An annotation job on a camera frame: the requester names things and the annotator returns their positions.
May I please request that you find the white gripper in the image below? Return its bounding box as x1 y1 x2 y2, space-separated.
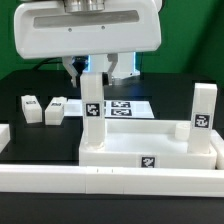
14 0 162 87

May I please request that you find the white desk tabletop tray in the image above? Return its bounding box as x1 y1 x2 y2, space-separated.
79 119 217 169

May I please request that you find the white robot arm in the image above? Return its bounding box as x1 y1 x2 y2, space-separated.
14 0 165 84

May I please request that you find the white marker sheet with tags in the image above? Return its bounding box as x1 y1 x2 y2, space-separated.
64 99 154 119

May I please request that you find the white left fence block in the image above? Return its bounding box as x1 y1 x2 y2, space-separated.
0 124 10 153

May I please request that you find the white fence block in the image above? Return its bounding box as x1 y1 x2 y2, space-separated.
211 130 224 170
0 124 10 153

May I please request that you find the white front fence bar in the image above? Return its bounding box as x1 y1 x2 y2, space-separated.
0 164 224 197

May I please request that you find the white right fence block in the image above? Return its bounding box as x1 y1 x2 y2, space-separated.
211 130 224 170

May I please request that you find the black cable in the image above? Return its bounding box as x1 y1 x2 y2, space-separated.
31 57 64 71

